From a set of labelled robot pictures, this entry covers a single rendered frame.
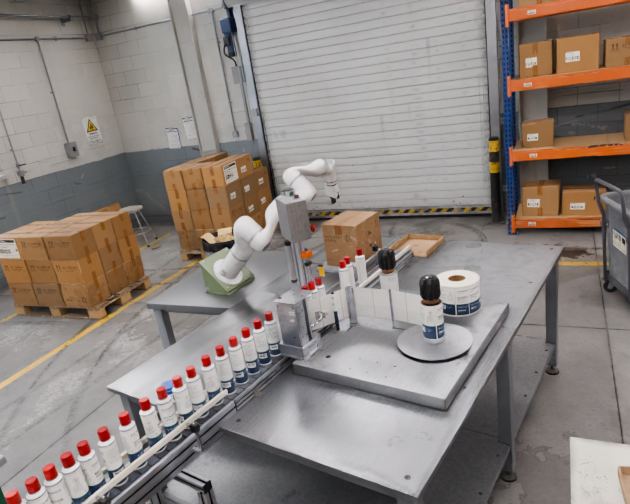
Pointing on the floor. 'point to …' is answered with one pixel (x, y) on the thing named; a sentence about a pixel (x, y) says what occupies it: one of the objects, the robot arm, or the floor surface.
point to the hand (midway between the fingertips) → (333, 200)
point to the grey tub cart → (627, 243)
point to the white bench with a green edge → (601, 469)
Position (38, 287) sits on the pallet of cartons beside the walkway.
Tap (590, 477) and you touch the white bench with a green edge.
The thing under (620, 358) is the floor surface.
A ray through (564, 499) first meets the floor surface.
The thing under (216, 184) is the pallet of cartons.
